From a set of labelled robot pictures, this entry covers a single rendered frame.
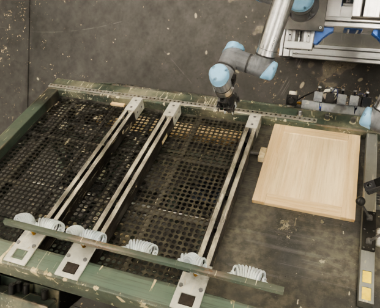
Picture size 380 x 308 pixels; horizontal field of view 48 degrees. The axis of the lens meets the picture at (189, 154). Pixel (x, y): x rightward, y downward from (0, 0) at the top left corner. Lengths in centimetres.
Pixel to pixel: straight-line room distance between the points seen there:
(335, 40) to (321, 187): 127
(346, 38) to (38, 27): 253
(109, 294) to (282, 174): 96
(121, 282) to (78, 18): 264
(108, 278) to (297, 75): 212
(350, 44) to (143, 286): 208
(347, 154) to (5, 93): 311
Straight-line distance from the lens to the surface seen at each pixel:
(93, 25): 374
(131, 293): 160
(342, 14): 228
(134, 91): 262
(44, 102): 271
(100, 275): 167
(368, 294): 170
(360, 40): 301
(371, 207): 196
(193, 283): 158
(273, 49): 163
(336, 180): 207
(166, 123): 228
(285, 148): 219
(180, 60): 340
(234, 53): 167
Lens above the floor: 320
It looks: 70 degrees down
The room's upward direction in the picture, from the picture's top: 116 degrees counter-clockwise
